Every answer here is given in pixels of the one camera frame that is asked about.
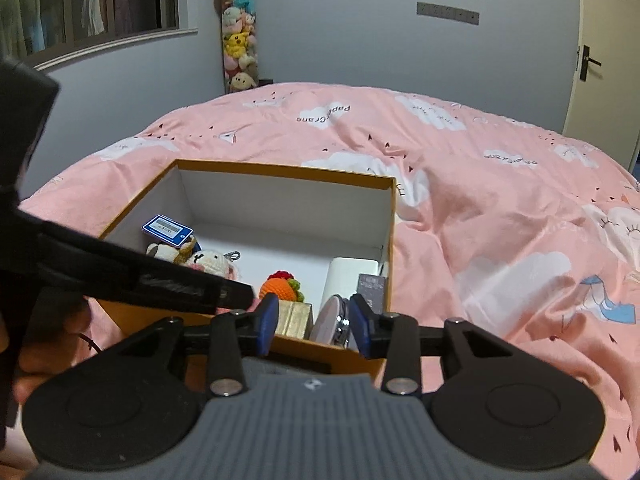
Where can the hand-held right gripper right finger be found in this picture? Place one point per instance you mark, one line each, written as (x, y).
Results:
(360, 322)

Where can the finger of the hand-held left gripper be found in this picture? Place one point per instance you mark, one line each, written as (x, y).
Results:
(150, 275)

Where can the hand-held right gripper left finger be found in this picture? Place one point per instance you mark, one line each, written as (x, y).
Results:
(267, 320)

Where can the plush doll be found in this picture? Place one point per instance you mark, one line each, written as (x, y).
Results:
(162, 251)

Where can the gold gift box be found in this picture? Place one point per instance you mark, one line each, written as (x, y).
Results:
(295, 317)

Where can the crochet orange fruit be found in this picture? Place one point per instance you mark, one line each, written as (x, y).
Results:
(277, 290)

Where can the round silver-rimmed case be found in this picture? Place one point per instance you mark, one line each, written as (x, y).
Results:
(327, 320)

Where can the mauve dotted small box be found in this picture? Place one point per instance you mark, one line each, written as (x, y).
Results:
(372, 290)

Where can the blue hang tag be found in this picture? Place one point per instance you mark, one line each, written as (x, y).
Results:
(167, 230)

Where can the white plastic bottle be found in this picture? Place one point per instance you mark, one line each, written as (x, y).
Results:
(350, 272)

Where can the white crochet bunny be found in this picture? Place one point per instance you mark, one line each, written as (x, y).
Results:
(210, 260)

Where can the orange cardboard box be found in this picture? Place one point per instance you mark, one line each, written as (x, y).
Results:
(280, 200)

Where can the person's left hand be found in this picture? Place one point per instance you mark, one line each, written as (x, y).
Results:
(50, 345)

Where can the window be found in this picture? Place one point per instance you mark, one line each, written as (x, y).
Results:
(125, 0)

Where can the pink printed blanket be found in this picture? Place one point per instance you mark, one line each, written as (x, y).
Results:
(500, 185)

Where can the hanging column of plush toys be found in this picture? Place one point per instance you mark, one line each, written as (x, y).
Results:
(237, 45)

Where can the cream door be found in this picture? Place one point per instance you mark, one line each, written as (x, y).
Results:
(610, 60)

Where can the wall socket strip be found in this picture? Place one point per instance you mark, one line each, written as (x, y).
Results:
(447, 13)

